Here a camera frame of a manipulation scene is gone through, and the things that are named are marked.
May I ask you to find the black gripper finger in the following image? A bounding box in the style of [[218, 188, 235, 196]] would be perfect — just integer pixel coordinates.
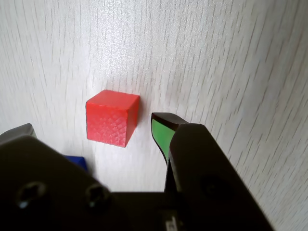
[[0, 123, 114, 231], [151, 112, 276, 231]]

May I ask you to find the blue wooden cube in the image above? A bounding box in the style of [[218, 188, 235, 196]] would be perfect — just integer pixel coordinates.
[[64, 155, 89, 173]]

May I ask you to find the red wooden cube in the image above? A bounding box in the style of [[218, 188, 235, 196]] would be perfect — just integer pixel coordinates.
[[86, 90, 141, 148]]

